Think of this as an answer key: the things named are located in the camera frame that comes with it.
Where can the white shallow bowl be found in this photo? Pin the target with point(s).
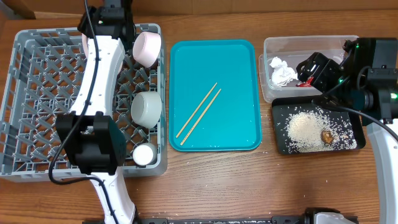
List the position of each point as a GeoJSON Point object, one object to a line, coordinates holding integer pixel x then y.
{"type": "Point", "coordinates": [146, 48]}

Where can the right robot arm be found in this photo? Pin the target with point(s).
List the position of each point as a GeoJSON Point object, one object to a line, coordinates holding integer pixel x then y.
{"type": "Point", "coordinates": [365, 84]}

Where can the grey bowl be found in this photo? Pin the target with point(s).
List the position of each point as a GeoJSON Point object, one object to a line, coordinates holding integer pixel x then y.
{"type": "Point", "coordinates": [146, 109]}

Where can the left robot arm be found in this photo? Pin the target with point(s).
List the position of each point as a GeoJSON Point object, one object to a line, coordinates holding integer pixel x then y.
{"type": "Point", "coordinates": [89, 135]}

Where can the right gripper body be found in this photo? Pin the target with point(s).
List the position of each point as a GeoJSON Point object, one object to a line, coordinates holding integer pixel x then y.
{"type": "Point", "coordinates": [315, 69]}

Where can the large white plate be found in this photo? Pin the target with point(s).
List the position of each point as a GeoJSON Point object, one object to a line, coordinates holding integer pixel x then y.
{"type": "Point", "coordinates": [110, 53]}

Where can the red snack wrapper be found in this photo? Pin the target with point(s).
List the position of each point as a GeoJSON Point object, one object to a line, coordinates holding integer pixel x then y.
{"type": "Point", "coordinates": [305, 84]}

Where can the wooden chopstick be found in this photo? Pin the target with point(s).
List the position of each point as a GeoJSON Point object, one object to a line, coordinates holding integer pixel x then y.
{"type": "Point", "coordinates": [196, 109]}
{"type": "Point", "coordinates": [200, 118]}

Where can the white rice pile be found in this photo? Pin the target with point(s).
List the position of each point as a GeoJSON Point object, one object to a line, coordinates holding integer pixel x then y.
{"type": "Point", "coordinates": [306, 132]}

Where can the brown food lump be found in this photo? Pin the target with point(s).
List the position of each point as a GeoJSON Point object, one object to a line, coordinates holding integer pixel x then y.
{"type": "Point", "coordinates": [327, 137]}

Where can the small white cup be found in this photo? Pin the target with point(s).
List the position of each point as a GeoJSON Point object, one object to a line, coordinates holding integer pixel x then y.
{"type": "Point", "coordinates": [144, 154]}

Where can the white tissue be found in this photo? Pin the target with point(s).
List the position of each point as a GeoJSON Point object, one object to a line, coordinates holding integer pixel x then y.
{"type": "Point", "coordinates": [282, 73]}

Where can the clear plastic bin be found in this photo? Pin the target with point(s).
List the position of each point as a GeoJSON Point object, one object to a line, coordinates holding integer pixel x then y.
{"type": "Point", "coordinates": [293, 50]}

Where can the teal plastic tray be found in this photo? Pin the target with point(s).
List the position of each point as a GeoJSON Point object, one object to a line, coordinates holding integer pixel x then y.
{"type": "Point", "coordinates": [233, 121]}

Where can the black tray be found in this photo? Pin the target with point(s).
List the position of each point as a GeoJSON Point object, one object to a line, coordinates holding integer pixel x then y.
{"type": "Point", "coordinates": [280, 124]}

